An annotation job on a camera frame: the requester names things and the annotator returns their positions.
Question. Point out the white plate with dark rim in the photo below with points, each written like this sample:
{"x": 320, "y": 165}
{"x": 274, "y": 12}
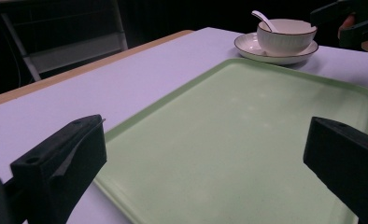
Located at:
{"x": 247, "y": 46}

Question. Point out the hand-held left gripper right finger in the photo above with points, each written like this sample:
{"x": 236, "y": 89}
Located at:
{"x": 347, "y": 161}

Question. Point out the white ribbed bowl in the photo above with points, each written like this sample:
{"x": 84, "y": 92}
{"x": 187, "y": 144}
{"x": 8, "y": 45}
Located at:
{"x": 285, "y": 42}

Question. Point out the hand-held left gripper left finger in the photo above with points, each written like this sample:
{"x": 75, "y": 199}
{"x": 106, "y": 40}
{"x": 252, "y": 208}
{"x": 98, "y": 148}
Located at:
{"x": 57, "y": 174}

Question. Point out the light green plastic tray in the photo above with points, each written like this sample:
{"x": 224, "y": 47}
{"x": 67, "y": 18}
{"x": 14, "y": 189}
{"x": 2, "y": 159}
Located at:
{"x": 235, "y": 143}

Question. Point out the white ceramic spoon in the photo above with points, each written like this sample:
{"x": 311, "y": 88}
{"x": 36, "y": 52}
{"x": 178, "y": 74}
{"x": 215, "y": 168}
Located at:
{"x": 264, "y": 19}

